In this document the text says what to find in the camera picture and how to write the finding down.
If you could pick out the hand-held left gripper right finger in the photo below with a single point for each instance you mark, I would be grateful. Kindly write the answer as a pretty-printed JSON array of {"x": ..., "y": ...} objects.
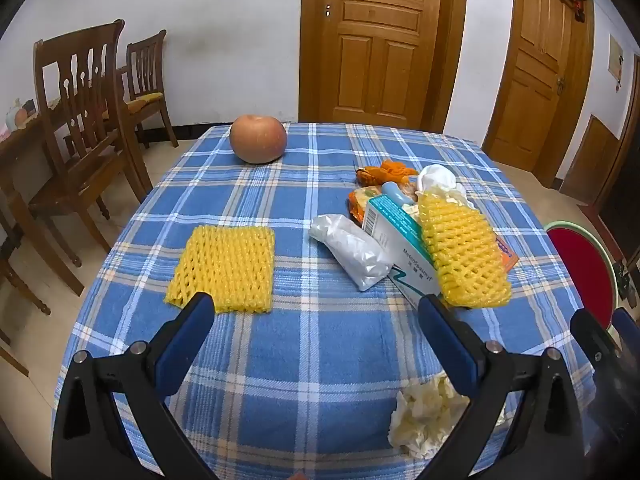
[{"x": 450, "y": 350}]

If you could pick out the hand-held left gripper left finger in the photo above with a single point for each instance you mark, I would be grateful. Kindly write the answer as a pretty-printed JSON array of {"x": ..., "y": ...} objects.
[{"x": 185, "y": 345}]

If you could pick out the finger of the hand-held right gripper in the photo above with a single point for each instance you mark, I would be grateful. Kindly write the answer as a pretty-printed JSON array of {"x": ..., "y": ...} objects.
[
  {"x": 627, "y": 327},
  {"x": 592, "y": 335}
]

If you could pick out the red bin with green rim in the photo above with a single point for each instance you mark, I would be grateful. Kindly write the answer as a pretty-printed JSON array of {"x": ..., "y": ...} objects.
[{"x": 582, "y": 265}]

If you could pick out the white teal medicine box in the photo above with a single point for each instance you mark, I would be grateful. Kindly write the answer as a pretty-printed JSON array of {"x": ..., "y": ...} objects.
[{"x": 395, "y": 232}]

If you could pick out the white plastic bag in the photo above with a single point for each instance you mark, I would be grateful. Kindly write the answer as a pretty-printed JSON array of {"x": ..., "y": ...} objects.
[{"x": 350, "y": 250}]

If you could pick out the orange snack packet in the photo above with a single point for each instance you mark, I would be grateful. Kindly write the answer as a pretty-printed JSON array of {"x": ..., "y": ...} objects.
[{"x": 361, "y": 205}]

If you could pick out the orange plastic bag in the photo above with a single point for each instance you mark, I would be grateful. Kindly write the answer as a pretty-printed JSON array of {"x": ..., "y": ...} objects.
[{"x": 392, "y": 169}]

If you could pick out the cream crumpled tissue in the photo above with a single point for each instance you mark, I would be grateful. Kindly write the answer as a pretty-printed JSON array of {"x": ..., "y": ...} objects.
[{"x": 425, "y": 420}]

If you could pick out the yellow foam fruit net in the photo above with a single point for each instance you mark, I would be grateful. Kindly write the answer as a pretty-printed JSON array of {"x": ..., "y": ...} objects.
[
  {"x": 462, "y": 250},
  {"x": 225, "y": 270}
]

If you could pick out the orange flat printed wrapper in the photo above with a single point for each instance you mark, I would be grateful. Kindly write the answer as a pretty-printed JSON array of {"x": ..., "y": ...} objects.
[{"x": 506, "y": 255}]

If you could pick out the blue plaid tablecloth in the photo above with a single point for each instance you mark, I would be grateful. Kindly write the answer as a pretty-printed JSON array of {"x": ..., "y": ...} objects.
[{"x": 310, "y": 350}]

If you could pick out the light blue plastic tube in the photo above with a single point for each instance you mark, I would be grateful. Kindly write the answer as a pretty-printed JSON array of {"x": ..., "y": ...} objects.
[{"x": 397, "y": 192}]

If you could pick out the white crumpled tissue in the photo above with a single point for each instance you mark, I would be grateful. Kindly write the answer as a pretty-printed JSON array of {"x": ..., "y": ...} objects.
[{"x": 436, "y": 177}]

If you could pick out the large wooden chair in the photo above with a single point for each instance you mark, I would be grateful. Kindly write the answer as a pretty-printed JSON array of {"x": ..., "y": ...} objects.
[{"x": 75, "y": 185}]

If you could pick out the apple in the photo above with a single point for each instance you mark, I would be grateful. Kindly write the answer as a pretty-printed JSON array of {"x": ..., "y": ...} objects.
[{"x": 257, "y": 137}]

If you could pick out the yellow seat cushion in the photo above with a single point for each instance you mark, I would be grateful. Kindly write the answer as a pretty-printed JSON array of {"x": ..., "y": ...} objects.
[{"x": 142, "y": 101}]

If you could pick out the wooden door with latch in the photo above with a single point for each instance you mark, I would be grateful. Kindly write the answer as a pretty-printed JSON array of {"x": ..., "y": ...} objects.
[{"x": 537, "y": 75}]

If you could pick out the pale round ornament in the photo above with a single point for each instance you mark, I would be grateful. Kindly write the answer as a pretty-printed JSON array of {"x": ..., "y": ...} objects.
[{"x": 17, "y": 115}]

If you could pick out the small wooden chair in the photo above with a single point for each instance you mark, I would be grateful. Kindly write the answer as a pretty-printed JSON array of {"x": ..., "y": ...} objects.
[{"x": 145, "y": 60}]

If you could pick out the wooden panel door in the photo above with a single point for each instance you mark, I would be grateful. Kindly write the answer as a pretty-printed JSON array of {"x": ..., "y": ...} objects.
[{"x": 380, "y": 45}]

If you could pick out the low wooden wall panel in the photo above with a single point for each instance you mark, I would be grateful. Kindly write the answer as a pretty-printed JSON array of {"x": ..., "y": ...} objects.
[{"x": 592, "y": 160}]

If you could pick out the beige wall electric box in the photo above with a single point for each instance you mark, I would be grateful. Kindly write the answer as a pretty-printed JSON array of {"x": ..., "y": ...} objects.
[{"x": 615, "y": 57}]

